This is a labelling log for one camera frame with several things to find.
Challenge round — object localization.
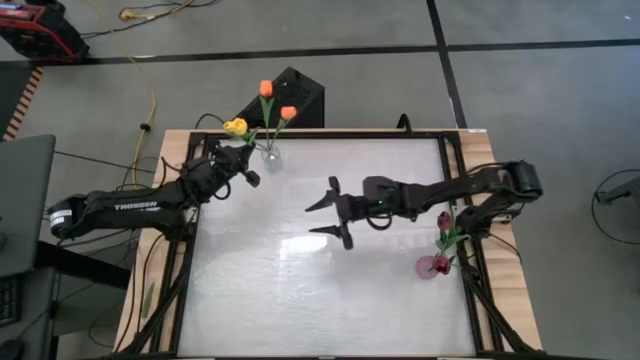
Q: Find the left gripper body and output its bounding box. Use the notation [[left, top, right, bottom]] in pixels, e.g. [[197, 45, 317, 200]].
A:
[[197, 139, 261, 189]]

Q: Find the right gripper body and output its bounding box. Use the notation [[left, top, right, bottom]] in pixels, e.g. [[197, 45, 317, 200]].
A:
[[329, 176, 409, 251]]

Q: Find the clear glass vase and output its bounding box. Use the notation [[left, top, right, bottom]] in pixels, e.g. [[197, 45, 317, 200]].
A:
[[259, 144, 284, 174]]

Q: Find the orange artificial tulip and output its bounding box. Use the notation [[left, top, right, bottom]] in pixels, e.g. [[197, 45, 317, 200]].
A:
[[269, 105, 299, 156]]

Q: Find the orange-red artificial tulip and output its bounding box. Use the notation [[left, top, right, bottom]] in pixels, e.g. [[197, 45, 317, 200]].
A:
[[258, 79, 276, 156]]

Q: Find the black perforated box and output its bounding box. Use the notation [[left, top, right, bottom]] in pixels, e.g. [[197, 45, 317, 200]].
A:
[[227, 66, 326, 130]]

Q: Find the loose green leaf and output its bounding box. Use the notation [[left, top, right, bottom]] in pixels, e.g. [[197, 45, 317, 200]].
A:
[[141, 282, 156, 320]]

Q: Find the grey desk surface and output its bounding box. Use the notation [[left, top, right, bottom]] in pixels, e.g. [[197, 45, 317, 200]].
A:
[[0, 133, 56, 279]]

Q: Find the red and black case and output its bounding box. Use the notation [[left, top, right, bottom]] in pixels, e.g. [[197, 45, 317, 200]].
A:
[[0, 0, 91, 64]]

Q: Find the black stand foot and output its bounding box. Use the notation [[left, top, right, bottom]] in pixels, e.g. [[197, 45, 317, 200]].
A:
[[594, 177, 640, 205]]

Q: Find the black keyboard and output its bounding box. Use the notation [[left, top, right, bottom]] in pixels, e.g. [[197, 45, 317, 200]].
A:
[[0, 292, 20, 326]]

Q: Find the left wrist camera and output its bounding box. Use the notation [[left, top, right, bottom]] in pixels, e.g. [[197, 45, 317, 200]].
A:
[[197, 158, 226, 187]]

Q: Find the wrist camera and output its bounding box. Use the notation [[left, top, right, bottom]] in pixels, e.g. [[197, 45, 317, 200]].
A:
[[362, 175, 401, 201], [197, 158, 226, 187]]

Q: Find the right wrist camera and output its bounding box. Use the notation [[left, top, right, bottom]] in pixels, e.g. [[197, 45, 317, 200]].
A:
[[362, 175, 401, 201]]

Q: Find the black table frame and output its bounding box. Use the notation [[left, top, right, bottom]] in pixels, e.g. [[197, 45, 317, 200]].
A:
[[117, 128, 534, 360]]

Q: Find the yellow power cord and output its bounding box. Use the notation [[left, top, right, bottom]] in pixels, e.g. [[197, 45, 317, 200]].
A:
[[87, 0, 157, 186]]

